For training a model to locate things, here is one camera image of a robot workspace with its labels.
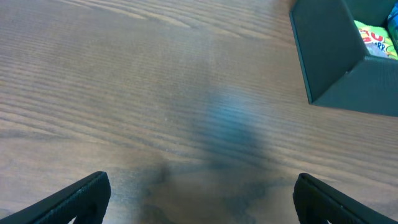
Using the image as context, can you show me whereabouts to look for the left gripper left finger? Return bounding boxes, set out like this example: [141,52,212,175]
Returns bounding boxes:
[1,171,111,224]

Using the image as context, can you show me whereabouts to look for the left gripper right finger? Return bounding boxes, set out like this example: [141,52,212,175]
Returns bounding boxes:
[293,173,397,224]

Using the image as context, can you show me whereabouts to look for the dark green lidded box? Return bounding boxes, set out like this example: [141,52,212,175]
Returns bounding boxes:
[290,0,397,116]

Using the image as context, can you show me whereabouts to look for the green Haribo candy bag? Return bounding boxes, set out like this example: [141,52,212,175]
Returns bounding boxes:
[354,21,397,60]

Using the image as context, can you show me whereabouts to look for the blue Oreo cookie pack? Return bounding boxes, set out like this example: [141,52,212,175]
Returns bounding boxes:
[387,2,398,47]

